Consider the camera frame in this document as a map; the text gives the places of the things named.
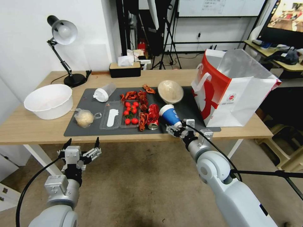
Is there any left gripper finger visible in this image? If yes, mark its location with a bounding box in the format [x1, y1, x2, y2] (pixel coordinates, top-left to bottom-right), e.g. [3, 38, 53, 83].
[80, 137, 103, 166]
[56, 138, 72, 161]

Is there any bun in plastic bag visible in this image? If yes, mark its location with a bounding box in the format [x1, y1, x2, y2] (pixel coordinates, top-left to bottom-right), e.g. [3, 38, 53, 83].
[72, 108, 103, 129]

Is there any clear disposable takeout box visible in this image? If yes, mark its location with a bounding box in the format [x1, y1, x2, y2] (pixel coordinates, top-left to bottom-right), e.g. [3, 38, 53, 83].
[99, 100, 140, 130]

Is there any red and white delivery bag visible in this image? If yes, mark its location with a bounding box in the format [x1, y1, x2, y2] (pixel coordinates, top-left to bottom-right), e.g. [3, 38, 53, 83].
[191, 49, 282, 128]

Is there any black tissue box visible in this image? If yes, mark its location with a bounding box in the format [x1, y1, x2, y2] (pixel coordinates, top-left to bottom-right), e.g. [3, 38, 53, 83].
[109, 62, 142, 79]

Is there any blue paper cup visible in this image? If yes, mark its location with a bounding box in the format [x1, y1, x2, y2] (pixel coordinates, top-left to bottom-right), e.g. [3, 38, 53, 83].
[158, 104, 183, 127]

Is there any crushed red drink can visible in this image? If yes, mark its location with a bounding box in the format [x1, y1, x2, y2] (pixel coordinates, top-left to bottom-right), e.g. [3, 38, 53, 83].
[146, 103, 161, 131]

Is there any dark grey table mat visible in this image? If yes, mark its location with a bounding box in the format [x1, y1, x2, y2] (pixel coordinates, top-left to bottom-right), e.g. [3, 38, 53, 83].
[64, 87, 222, 137]

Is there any wooden table with white legs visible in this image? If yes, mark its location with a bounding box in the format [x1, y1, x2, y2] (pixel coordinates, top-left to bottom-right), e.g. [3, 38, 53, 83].
[0, 70, 274, 177]

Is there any covered bowl of food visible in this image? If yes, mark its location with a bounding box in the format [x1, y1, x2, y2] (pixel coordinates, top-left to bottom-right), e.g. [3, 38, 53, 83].
[157, 80, 185, 105]

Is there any white plastic basin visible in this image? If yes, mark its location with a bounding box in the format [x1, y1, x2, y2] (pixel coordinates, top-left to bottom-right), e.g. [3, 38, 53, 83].
[23, 84, 74, 120]

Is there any clear cup with white lid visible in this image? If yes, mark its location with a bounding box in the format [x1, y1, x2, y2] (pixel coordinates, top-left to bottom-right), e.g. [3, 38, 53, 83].
[93, 82, 117, 103]

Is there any white cabinet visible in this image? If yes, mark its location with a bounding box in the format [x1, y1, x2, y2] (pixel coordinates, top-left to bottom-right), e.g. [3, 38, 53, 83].
[0, 144, 33, 212]

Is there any white tissue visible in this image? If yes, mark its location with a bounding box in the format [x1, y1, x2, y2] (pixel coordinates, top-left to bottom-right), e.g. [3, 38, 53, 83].
[117, 55, 135, 67]

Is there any black stand pole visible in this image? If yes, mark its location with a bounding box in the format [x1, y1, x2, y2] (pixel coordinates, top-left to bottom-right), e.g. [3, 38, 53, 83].
[231, 169, 303, 201]

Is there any beige plastic stool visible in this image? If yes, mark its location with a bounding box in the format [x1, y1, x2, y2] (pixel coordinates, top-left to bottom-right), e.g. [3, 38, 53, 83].
[254, 122, 303, 172]

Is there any background wooden desk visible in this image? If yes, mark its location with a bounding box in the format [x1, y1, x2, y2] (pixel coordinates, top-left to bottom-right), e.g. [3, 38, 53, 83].
[243, 39, 303, 72]

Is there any black desk lamp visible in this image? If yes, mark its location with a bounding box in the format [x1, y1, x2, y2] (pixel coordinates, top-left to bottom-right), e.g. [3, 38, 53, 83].
[46, 15, 92, 88]

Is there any whiteboard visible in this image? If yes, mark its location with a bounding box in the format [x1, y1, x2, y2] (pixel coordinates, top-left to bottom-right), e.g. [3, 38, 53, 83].
[177, 0, 268, 18]

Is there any large display screen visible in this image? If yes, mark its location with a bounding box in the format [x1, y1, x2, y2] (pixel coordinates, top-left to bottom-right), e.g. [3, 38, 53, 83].
[260, 0, 303, 46]

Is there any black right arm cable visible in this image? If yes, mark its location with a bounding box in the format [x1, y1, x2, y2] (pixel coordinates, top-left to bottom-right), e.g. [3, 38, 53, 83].
[186, 123, 243, 182]

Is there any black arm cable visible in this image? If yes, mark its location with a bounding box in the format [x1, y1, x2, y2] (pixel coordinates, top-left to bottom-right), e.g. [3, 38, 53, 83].
[15, 158, 62, 227]
[186, 123, 243, 182]

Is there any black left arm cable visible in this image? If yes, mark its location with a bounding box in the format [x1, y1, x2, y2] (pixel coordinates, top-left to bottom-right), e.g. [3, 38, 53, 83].
[15, 158, 62, 227]

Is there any black camera tripod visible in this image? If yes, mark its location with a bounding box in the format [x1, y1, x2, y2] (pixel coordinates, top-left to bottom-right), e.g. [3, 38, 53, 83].
[151, 0, 183, 70]

